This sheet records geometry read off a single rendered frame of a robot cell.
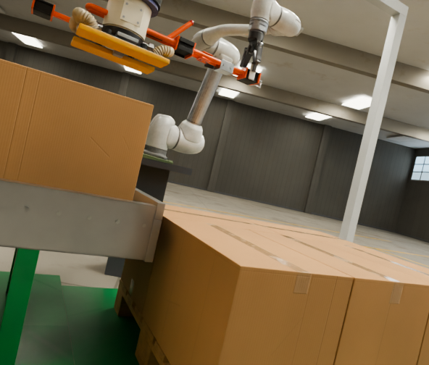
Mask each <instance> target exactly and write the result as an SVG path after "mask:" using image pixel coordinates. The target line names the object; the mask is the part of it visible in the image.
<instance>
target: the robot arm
mask: <svg viewBox="0 0 429 365"><path fill-rule="evenodd" d="M300 29H301V21H300V19H299V18H298V17H297V16H296V15H295V14H294V13H293V12H291V11H290V10H288V9H286V8H284V7H281V6H280V5H279V4H278V3H277V2H276V0H253V3H252V6H251V19H250V22H249V25H247V24H224V25H218V26H214V27H211V28H206V29H203V30H200V31H199V32H197V33H196V34H195V35H194V36H193V38H192V42H194V43H196V47H195V49H197V50H199V51H205V52H207V53H209V54H211V55H213V57H214V58H217V59H224V60H225V61H227V62H230V63H232V64H234V65H235V66H236V65H237V64H238V61H239V59H240V53H239V51H238V49H237V48H236V47H235V46H234V45H233V44H232V43H230V42H229V41H226V40H225V39H223V38H222V37H225V36H232V35H247V36H248V42H249V45H248V47H247V48H246V47H245V48H244V53H243V56H242V60H241V63H240V66H239V67H241V69H243V68H245V67H247V66H248V63H249V61H250V58H251V57H252V59H253V62H252V63H251V68H250V71H249V77H248V79H250V80H254V77H255V73H256V70H257V66H258V64H260V63H261V58H262V48H263V46H264V44H263V40H264V36H265V35H269V34H272V35H273V36H287V37H293V36H295V35H297V34H298V33H299V31H300ZM221 77H222V74H221V73H218V72H216V71H214V69H211V68H208V69H207V72H206V74H205V76H204V79H203V81H202V83H201V86H200V89H199V91H198V93H197V95H196V98H195V101H194V103H193V106H192V107H191V110H190V113H189V115H188V118H187V119H186V120H184V121H182V122H181V124H180V125H179V126H178V127H177V126H176V125H175V120H174V119H173V118H172V117H171V116H167V115H164V114H158V115H156V116H155V117H154V118H153V119H152V121H151V122H150V125H149V131H148V134H147V138H146V144H145V147H144V151H143V153H144V154H147V155H149V156H154V157H157V158H160V159H164V160H168V158H167V157H166V154H167V149H168V148H170V149H172V150H174V151H178V152H181V153H184V154H197V153H199V152H200V151H201V150H202V149H203V147H204V136H203V135H202V132H203V130H202V127H201V124H202V121H203V119H204V116H205V114H206V112H207V110H208V107H209V105H210V102H211V100H212V97H213V95H214V94H215V91H216V89H217V86H218V84H219V82H220V79H221Z"/></svg>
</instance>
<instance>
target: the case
mask: <svg viewBox="0 0 429 365"><path fill-rule="evenodd" d="M153 108H154V105H152V104H147V103H145V102H142V101H138V100H135V99H132V98H128V97H125V96H121V95H119V94H116V93H112V92H109V91H105V90H102V89H99V88H95V87H92V86H89V85H85V84H82V83H78V82H75V81H73V80H68V79H66V78H63V77H59V76H56V75H52V74H49V73H47V72H42V71H40V70H35V69H33V68H29V67H26V66H23V65H20V64H16V63H13V62H9V61H6V60H3V59H0V178H4V179H8V180H16V181H20V182H25V183H33V184H37V185H45V186H50V187H55V188H62V189H67V190H75V191H80V192H84V193H92V194H96V195H101V196H109V197H113V198H121V199H126V200H130V201H132V200H133V196H134V192H135V189H136V183H137V179H138V173H139V169H140V166H141V160H142V157H143V151H144V147H145V144H146V138H147V134H148V131H149V125H150V121H151V116H152V112H153Z"/></svg>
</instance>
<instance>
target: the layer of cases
mask: <svg viewBox="0 0 429 365"><path fill-rule="evenodd" d="M121 280H122V282H123V284H124V285H125V287H126V289H127V290H128V292H129V294H130V296H131V298H132V299H133V301H134V302H135V304H136V306H137V307H138V310H139V311H140V312H141V314H142V316H143V318H144V320H145V321H146V323H147V324H148V326H149V329H150V330H151V332H152V334H153V335H154V337H155V338H156V340H157V342H158V343H159V346H160V347H161V349H162V351H163V352H164V354H165V355H166V357H167V360H168V361H169V362H170V365H429V269H428V268H425V267H422V266H419V265H416V264H413V263H410V262H408V261H405V260H402V259H398V258H396V257H393V256H389V255H387V254H384V253H381V252H379V251H375V250H372V249H370V248H366V247H364V246H361V245H358V244H356V243H352V242H349V241H347V240H343V239H340V238H337V237H335V236H332V235H329V234H326V233H323V232H320V231H315V230H308V229H303V228H299V227H291V226H286V225H279V224H274V223H269V222H262V221H257V220H253V219H245V218H240V217H233V216H228V215H224V214H216V213H212V212H207V211H199V210H195V209H187V208H183V207H178V206H171V205H166V204H165V208H164V214H163V218H162V223H161V227H160V231H159V237H158V240H157V246H156V250H155V253H154V259H153V262H145V261H143V260H135V259H125V263H124V267H123V271H122V276H121Z"/></svg>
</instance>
